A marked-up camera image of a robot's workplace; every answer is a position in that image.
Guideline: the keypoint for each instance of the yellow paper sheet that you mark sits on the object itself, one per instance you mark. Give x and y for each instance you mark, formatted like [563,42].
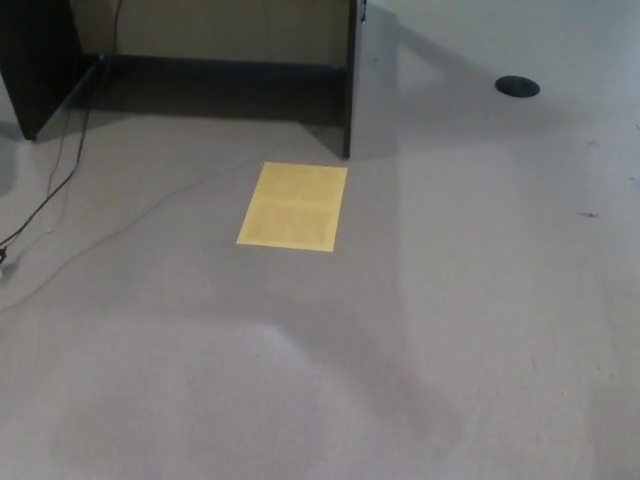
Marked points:
[292,206]

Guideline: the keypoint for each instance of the black round floor cover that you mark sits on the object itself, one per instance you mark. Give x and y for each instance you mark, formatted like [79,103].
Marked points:
[517,86]

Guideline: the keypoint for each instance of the dark wooden desk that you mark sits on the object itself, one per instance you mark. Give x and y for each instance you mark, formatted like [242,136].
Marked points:
[30,60]

